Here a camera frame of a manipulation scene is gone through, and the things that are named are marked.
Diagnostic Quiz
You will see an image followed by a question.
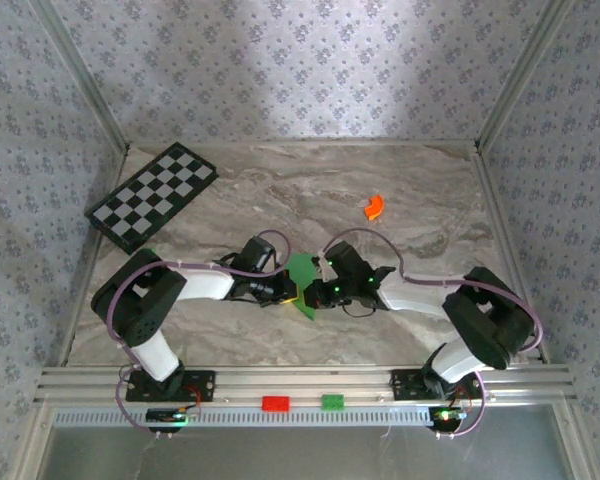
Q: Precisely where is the green cloth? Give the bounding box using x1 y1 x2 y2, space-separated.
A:
285 252 319 321

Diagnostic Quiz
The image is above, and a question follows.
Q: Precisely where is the orange curved plastic piece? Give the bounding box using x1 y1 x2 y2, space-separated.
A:
363 193 385 222

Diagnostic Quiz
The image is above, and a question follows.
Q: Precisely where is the black grey checkerboard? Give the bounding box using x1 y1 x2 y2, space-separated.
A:
83 141 220 257

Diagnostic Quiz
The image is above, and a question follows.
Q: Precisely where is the grey metal panel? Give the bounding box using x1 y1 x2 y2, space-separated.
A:
44 427 571 480

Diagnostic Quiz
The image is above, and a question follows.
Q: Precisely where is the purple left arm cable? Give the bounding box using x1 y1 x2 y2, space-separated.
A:
114 229 294 442

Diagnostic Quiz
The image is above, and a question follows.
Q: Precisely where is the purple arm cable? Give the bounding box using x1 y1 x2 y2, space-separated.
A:
322 228 545 442
114 229 294 442

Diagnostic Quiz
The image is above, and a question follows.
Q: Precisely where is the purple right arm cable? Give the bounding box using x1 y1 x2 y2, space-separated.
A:
322 228 545 442

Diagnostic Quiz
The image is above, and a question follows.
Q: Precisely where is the long aluminium mounting rail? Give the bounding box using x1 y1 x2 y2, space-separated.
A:
34 366 576 404

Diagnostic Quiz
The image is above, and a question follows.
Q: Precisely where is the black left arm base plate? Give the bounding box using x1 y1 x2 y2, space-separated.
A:
125 369 216 403

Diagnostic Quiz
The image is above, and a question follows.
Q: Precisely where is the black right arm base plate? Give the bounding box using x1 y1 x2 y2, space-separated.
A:
390 368 483 401

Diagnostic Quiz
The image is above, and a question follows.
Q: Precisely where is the grey slotted cable duct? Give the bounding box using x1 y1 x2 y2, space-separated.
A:
52 405 434 429

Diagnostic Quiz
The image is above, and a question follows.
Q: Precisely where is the aluminium frame bar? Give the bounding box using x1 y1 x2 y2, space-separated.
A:
129 139 479 149
474 0 576 151
29 0 131 154
472 149 551 364

